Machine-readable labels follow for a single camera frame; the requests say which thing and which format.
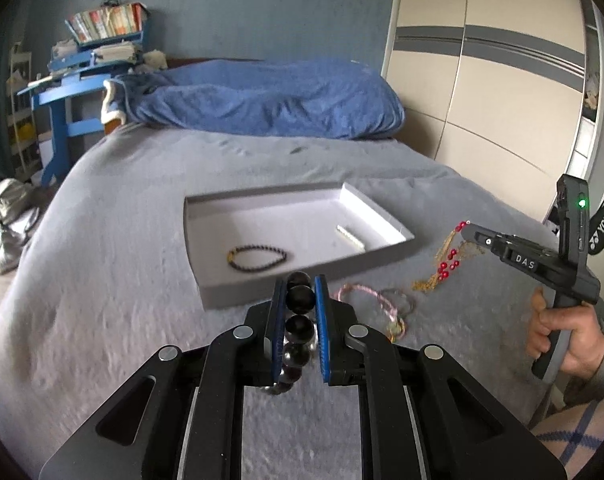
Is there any pink cord bracelet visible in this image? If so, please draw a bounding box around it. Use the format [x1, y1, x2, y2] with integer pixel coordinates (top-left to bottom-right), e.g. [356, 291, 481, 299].
[332, 282, 407, 344]

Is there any white shelf rack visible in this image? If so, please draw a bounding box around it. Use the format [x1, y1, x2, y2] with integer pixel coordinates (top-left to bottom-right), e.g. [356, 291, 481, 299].
[6, 42, 43, 181]

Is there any person's plaid clothing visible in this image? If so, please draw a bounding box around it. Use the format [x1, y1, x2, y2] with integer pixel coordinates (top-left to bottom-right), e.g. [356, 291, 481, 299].
[529, 400, 604, 480]

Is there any grey cardboard tray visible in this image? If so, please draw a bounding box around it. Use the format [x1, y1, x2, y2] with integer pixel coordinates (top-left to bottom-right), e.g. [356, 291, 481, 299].
[183, 181, 415, 311]

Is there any large black bead bracelet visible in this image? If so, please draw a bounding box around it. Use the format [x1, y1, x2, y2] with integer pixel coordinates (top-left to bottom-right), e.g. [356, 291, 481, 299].
[259, 270, 317, 398]

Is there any grey bag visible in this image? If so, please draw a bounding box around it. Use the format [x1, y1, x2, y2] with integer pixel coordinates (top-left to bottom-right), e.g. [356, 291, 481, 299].
[0, 177, 43, 276]

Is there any gold red bead necklace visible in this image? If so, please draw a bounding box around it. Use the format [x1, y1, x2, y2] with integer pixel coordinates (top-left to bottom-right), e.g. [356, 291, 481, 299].
[412, 220, 486, 294]

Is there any white plush toy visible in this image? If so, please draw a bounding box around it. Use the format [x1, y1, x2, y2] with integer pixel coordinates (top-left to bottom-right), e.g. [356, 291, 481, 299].
[142, 49, 169, 72]

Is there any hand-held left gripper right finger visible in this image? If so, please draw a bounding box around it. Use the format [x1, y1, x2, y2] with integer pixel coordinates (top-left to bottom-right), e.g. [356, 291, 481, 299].
[313, 275, 568, 480]

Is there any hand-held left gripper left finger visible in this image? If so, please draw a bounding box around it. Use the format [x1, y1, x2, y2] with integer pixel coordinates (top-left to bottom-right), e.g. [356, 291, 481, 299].
[39, 277, 287, 480]

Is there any row of books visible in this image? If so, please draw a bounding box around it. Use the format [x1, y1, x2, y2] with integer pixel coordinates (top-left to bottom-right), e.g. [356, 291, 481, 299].
[64, 2, 150, 44]

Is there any small dark bead bracelet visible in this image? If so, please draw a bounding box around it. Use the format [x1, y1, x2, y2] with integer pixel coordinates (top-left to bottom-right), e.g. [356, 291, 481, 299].
[228, 243, 288, 275]

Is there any white pearl bracelet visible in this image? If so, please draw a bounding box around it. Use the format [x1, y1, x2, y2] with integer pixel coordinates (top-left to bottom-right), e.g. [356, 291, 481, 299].
[336, 225, 366, 251]

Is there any person's right hand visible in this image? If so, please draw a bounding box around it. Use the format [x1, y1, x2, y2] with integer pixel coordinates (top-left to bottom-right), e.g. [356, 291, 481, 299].
[526, 288, 604, 377]

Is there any stack of papers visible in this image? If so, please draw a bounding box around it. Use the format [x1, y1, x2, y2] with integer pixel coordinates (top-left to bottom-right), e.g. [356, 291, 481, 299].
[89, 42, 145, 66]

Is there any blue fleece blanket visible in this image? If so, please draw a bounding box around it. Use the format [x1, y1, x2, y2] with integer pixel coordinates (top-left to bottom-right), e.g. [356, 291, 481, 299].
[102, 59, 407, 141]

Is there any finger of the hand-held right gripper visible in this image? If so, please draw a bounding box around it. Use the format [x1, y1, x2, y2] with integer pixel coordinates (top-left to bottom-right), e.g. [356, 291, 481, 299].
[464, 222, 514, 262]

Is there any thin charm bangle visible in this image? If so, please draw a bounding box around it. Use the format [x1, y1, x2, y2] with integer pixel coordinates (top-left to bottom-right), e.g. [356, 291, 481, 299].
[379, 287, 417, 317]

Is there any blue desk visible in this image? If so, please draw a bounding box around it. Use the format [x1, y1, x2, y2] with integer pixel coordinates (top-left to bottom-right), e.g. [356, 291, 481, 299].
[16, 30, 148, 188]

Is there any beige grey wardrobe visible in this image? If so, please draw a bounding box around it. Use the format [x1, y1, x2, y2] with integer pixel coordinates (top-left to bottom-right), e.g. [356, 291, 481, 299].
[382, 0, 604, 226]

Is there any grey bedspread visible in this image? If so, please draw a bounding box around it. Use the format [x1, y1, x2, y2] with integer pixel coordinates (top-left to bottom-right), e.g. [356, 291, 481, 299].
[0, 122, 585, 480]

